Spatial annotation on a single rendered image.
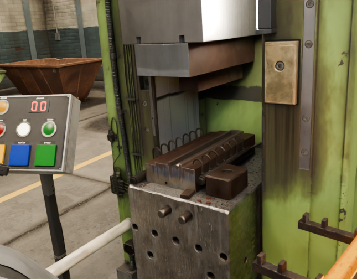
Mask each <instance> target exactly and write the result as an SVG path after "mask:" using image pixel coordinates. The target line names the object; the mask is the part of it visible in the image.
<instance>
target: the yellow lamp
mask: <svg viewBox="0 0 357 279"><path fill-rule="evenodd" d="M6 109H7V103H6V102H4V101H1V102H0V113H2V112H4V111H5V110H6Z"/></svg>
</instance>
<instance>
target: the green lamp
mask: <svg viewBox="0 0 357 279"><path fill-rule="evenodd" d="M54 129H55V127H54V125H53V124H52V123H47V124H46V125H45V126H44V127H43V132H44V134H46V135H50V134H52V133H53V132H54Z"/></svg>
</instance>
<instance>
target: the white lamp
mask: <svg viewBox="0 0 357 279"><path fill-rule="evenodd" d="M28 131H29V126H28V125H27V124H26V123H22V124H21V125H19V127H18V133H19V134H20V135H25V134H27V133H28Z"/></svg>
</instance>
